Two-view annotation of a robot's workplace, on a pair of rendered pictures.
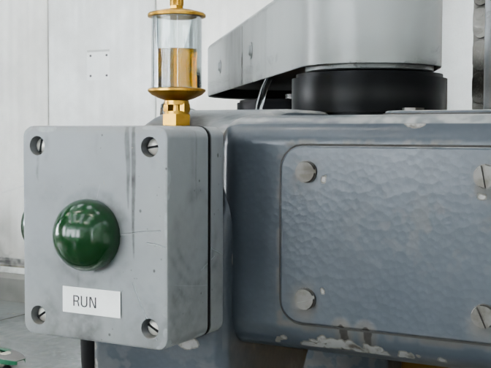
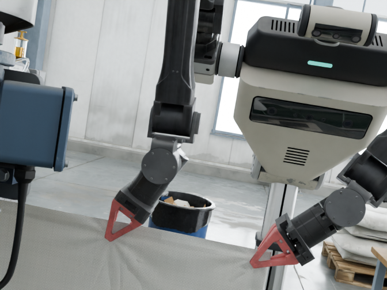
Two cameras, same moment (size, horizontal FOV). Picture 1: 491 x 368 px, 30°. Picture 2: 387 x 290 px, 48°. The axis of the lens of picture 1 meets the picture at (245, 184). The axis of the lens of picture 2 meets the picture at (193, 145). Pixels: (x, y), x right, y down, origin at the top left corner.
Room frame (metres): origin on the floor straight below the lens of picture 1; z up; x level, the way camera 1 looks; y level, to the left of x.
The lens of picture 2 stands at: (1.46, 0.02, 1.31)
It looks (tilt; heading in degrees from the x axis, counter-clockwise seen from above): 5 degrees down; 156
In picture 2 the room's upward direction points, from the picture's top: 10 degrees clockwise
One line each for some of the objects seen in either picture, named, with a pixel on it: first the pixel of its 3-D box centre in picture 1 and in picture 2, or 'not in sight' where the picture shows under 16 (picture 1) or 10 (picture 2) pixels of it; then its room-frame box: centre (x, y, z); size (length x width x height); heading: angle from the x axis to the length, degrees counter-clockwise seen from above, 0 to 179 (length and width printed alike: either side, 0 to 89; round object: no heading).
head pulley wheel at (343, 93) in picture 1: (368, 96); not in sight; (0.54, -0.07, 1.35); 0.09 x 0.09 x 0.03
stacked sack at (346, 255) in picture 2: not in sight; (358, 251); (-1.62, 3.28, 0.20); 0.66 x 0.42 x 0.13; 148
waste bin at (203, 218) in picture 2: not in sight; (175, 243); (-1.35, 1.25, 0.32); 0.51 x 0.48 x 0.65; 151
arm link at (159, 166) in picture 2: not in sight; (169, 144); (0.78, 0.28, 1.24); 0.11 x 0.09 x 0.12; 152
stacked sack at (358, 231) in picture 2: not in sight; (364, 226); (-1.62, 3.29, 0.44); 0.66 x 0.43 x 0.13; 151
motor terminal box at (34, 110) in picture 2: not in sight; (33, 132); (0.93, 0.05, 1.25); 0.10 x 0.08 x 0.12; 176
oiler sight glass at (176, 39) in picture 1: (176, 52); (19, 48); (0.46, 0.03, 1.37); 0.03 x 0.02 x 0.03; 61
